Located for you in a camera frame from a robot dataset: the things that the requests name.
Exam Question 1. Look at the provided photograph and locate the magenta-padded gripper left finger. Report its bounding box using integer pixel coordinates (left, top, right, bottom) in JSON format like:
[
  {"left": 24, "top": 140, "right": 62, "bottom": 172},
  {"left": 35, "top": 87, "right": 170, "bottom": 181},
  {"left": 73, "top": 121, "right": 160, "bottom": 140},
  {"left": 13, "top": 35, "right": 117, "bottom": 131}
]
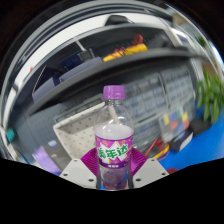
[{"left": 58, "top": 147, "right": 100, "bottom": 190}]

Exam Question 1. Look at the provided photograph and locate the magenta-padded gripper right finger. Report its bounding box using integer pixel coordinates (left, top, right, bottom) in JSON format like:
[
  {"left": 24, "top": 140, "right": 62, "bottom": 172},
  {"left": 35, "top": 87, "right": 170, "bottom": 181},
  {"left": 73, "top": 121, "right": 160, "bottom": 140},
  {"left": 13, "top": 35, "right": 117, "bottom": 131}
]
[{"left": 127, "top": 147, "right": 170, "bottom": 190}]

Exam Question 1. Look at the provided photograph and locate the purple-capped clear drink bottle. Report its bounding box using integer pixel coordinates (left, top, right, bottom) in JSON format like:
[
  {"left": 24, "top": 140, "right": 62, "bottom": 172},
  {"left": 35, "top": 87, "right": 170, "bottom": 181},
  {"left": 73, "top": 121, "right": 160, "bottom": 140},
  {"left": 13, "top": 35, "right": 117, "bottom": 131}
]
[{"left": 93, "top": 84, "right": 135, "bottom": 191}]

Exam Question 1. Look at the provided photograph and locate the yellow multimeter with red leads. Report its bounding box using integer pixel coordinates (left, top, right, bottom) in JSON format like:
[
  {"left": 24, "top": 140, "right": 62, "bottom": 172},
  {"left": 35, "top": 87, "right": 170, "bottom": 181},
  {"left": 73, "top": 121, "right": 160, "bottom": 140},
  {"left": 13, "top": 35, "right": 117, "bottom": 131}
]
[{"left": 144, "top": 137, "right": 171, "bottom": 162}]

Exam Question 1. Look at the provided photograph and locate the dark grey flat box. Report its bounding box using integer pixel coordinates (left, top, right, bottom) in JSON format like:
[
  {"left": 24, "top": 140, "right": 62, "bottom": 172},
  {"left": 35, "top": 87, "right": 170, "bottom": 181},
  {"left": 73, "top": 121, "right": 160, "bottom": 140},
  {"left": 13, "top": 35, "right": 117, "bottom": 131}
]
[{"left": 42, "top": 139, "right": 73, "bottom": 172}]

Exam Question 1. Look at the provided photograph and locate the purple plastic bag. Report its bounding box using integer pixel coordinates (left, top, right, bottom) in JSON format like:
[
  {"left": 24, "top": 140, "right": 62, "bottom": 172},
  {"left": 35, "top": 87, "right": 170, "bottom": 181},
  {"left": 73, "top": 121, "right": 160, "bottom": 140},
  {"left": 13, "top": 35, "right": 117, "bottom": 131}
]
[{"left": 31, "top": 145, "right": 63, "bottom": 177}]

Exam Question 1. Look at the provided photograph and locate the beige dotted storage tray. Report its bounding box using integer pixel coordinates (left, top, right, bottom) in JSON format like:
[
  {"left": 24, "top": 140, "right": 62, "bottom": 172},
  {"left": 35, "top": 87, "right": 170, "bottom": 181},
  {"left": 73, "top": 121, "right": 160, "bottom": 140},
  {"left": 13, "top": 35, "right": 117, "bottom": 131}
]
[{"left": 52, "top": 101, "right": 108, "bottom": 162}]

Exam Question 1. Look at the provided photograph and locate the black box with white label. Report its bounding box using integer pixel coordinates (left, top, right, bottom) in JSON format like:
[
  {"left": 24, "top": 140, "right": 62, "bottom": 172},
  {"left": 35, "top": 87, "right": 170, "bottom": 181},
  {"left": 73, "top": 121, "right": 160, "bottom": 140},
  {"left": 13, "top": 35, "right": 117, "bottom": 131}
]
[{"left": 169, "top": 128, "right": 195, "bottom": 155}]

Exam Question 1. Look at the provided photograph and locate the clear organizer with coloured parts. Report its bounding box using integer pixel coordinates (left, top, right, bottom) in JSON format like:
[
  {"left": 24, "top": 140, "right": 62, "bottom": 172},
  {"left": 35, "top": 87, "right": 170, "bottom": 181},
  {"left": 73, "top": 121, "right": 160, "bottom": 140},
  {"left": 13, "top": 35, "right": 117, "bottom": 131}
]
[{"left": 161, "top": 106, "right": 193, "bottom": 142}]

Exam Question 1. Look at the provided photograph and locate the wide grey drawer cabinet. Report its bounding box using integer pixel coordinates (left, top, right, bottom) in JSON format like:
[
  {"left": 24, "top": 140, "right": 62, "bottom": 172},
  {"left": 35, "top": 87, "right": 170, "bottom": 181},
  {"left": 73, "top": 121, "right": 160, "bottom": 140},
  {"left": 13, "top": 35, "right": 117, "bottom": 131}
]
[{"left": 120, "top": 73, "right": 168, "bottom": 152}]

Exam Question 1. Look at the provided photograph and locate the flat black carry case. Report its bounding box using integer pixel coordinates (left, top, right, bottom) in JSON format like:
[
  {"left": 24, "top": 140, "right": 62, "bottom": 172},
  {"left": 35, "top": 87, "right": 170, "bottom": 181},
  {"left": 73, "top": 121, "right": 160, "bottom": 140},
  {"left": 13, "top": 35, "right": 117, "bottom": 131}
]
[{"left": 189, "top": 115, "right": 213, "bottom": 138}]

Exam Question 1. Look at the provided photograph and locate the green potted plant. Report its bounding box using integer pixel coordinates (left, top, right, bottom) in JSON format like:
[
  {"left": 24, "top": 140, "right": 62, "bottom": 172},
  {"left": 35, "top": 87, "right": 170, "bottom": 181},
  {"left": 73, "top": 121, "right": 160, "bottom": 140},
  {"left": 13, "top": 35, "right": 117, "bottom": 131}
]
[{"left": 194, "top": 69, "right": 224, "bottom": 127}]

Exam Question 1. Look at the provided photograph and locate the dark overhead shelf unit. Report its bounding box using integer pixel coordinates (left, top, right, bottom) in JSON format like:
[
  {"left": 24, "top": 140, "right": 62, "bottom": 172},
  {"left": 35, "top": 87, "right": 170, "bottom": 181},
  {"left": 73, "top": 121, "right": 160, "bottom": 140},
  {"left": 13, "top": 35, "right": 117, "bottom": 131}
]
[{"left": 0, "top": 12, "right": 209, "bottom": 118}]

